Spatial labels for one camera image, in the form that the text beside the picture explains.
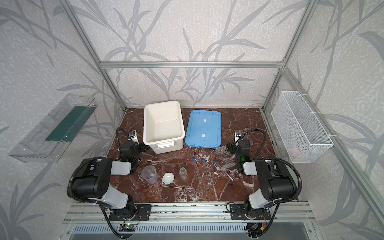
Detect blue capped test tube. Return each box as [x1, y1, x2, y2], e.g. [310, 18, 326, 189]
[202, 158, 214, 186]
[192, 158, 203, 184]
[213, 161, 235, 181]

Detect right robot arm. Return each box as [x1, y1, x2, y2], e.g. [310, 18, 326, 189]
[226, 140, 303, 210]

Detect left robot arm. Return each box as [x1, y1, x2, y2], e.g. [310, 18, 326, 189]
[67, 140, 150, 215]

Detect clear acrylic test tube rack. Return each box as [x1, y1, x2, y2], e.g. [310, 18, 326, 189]
[215, 146, 236, 169]

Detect clear plastic measuring beaker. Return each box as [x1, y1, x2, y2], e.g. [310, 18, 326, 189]
[140, 166, 159, 185]

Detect white plastic storage bin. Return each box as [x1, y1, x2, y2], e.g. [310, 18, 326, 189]
[143, 101, 186, 154]

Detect glass stirring rod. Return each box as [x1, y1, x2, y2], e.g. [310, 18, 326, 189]
[153, 185, 195, 190]

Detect light blue bin lid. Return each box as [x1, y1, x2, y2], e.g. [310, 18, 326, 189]
[185, 110, 222, 149]

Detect small white ceramic dish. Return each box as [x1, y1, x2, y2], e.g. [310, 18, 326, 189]
[162, 173, 175, 185]

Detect pink object in basket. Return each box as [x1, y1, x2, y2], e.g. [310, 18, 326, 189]
[289, 147, 301, 158]

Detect small glass jar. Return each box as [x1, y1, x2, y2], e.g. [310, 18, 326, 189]
[179, 168, 188, 180]

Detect green circuit board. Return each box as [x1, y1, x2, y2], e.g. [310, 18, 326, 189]
[119, 223, 138, 232]

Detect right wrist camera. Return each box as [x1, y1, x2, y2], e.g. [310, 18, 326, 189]
[235, 131, 242, 142]

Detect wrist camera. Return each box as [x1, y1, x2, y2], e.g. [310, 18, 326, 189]
[235, 131, 242, 142]
[128, 131, 139, 145]

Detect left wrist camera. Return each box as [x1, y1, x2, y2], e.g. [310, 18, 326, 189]
[128, 131, 139, 145]

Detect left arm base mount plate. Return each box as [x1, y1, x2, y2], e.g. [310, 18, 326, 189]
[109, 204, 152, 221]

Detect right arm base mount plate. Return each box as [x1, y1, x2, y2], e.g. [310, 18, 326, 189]
[226, 202, 272, 221]

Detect white wire mesh basket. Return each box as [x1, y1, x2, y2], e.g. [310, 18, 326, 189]
[271, 91, 334, 164]

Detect clear wall shelf green liner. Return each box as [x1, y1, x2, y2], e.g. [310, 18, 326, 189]
[9, 94, 98, 163]

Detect aluminium front rail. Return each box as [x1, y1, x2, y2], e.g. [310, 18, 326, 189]
[63, 202, 316, 224]

